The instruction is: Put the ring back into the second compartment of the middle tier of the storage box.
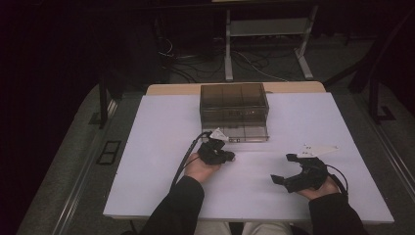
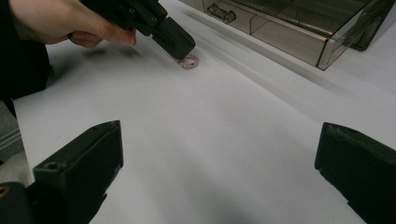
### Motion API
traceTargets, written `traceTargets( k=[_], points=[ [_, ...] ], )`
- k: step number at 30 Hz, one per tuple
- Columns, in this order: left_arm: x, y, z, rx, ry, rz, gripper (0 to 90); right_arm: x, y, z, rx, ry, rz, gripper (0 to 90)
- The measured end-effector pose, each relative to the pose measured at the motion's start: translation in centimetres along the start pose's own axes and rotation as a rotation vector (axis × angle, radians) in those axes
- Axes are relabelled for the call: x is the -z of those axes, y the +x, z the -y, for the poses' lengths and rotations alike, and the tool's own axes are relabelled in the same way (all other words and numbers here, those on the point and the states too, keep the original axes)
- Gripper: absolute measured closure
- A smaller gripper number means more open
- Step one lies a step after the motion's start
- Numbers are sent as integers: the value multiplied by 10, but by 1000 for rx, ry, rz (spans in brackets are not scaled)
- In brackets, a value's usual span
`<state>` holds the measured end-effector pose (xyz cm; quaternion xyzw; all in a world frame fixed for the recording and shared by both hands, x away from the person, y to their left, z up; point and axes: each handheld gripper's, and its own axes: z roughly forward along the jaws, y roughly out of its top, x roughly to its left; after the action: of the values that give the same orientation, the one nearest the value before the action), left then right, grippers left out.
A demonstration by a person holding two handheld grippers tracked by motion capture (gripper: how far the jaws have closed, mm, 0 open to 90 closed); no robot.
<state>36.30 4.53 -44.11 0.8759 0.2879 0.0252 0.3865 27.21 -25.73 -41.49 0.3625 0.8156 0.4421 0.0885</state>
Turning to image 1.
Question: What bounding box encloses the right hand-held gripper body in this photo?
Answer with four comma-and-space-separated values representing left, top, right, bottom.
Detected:
284, 143, 340, 194

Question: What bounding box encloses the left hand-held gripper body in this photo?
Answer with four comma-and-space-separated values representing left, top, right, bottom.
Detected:
197, 127, 229, 165

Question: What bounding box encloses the brown translucent drawer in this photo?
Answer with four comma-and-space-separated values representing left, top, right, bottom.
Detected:
202, 124, 270, 144

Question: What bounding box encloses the brown translucent drawer box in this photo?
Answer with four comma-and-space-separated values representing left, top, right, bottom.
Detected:
199, 82, 270, 129

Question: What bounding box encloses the person's right hand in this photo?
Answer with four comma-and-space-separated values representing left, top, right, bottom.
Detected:
295, 183, 341, 201

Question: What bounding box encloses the person's left hand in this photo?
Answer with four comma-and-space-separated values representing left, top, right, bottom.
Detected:
184, 152, 223, 184

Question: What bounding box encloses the white board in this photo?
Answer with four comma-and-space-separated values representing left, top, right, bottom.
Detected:
103, 92, 394, 224

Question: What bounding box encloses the person's right leg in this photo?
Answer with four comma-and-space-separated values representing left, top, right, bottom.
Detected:
243, 221, 294, 235

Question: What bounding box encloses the person's leg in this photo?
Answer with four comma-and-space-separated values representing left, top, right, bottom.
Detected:
243, 221, 294, 235
195, 221, 231, 235

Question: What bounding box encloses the person's left leg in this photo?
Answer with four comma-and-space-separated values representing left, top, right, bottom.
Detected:
195, 221, 231, 235

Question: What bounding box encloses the wooden table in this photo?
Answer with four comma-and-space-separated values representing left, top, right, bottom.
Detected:
145, 80, 327, 96

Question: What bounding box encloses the black metal stand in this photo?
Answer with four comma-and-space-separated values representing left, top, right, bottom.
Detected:
368, 74, 396, 124
88, 76, 119, 129

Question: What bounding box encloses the left hand-held gripper black cable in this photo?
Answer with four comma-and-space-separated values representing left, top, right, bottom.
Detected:
169, 130, 213, 192

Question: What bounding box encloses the hand-held gripper black cable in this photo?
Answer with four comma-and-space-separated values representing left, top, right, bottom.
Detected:
326, 164, 349, 197
169, 130, 213, 192

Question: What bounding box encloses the right hand-held gripper black cable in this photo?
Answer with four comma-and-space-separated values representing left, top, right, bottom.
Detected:
326, 164, 349, 197

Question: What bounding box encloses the grey floor rail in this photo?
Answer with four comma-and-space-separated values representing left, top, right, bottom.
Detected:
358, 101, 415, 200
52, 130, 111, 235

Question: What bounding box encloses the white floor cable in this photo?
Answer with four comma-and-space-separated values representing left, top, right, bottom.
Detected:
234, 50, 290, 82

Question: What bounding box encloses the bundle of black floor cables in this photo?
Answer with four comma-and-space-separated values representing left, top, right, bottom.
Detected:
158, 35, 227, 83

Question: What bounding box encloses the black rectangular floor frame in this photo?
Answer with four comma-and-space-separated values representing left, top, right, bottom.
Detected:
96, 140, 122, 165

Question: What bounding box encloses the grey metal desk frame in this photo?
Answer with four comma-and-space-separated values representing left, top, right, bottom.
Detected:
224, 4, 319, 82

